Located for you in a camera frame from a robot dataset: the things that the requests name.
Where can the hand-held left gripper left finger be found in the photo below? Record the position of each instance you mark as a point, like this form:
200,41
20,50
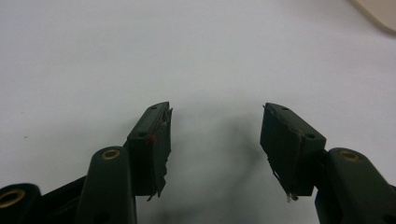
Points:
149,155

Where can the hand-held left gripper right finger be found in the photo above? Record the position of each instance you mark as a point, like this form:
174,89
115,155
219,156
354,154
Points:
292,149

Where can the beige flat board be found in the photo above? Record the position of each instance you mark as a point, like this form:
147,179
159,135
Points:
378,12

